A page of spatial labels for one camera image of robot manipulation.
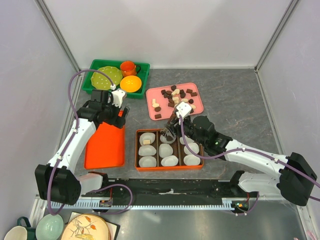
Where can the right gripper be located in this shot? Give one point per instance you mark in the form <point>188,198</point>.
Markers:
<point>178,126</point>

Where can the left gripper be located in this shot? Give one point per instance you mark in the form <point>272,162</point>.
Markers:
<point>118,121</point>

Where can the metal tongs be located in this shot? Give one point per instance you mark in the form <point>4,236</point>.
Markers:
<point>170,126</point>

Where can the orange box lid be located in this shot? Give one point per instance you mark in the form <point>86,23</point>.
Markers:
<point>105,148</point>

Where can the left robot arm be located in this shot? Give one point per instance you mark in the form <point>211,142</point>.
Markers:
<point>56,181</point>

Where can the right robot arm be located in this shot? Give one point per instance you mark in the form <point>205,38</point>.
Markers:
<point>279,175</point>

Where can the brown rectangular chocolate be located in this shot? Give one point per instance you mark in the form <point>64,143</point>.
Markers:
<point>158,116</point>

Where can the orange chocolate box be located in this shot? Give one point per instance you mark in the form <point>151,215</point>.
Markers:
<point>177,151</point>

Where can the white paper cup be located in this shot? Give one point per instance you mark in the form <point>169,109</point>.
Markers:
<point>169,161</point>
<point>147,162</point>
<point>191,160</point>
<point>147,136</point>
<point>147,150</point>
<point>163,138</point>
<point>165,150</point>
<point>194,148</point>
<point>185,140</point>

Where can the orange bowl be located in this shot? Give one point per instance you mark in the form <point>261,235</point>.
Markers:
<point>131,83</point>

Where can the pink tray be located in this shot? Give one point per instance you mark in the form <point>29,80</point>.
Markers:
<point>166,99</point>

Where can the green dotted plate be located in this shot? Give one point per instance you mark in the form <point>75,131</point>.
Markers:
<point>101,82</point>

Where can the orange mug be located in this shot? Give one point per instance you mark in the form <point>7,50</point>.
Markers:
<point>129,68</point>

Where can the green plastic bin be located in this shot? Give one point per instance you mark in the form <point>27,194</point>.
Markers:
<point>98,63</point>

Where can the painted bird plate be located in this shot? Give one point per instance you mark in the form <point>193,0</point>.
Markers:
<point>86,227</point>

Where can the celadon bowl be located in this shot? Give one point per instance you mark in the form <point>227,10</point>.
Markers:
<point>50,227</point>

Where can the white green mug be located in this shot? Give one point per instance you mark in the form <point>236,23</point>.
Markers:
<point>22,231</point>

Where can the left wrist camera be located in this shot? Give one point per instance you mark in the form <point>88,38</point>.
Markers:
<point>118,96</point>

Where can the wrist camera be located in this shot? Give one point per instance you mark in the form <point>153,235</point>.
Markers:
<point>182,109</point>
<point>118,96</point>

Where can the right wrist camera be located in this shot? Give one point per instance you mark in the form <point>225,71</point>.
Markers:
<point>182,109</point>

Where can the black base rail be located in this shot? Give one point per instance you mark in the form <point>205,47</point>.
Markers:
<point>166,192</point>

